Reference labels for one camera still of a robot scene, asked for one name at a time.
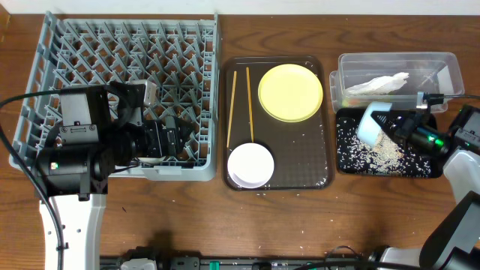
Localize light blue plate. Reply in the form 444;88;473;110
357;101;392;148

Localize white napkin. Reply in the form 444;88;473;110
344;72;410;96

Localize green snack wrapper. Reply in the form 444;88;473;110
342;99;371;107

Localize wooden chopstick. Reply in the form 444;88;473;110
245;67;254;143
226;70;237;148

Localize pink bowl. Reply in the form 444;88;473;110
227;142;275;189

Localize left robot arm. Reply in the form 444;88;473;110
32;82;194;269

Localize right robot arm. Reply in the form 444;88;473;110
370;105;479;269

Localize black waste tray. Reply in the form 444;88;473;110
334;107;444;179

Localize grey dishwasher rack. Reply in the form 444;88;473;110
9;13;221;182

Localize pile of rice grains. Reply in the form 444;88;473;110
337;118;432;176

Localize clear plastic bin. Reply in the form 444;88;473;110
329;52;465;112

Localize dark brown serving tray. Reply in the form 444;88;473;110
221;55;335;192

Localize yellow plate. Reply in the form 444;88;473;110
258;64;324;123

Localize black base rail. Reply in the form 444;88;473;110
100;247;365;270

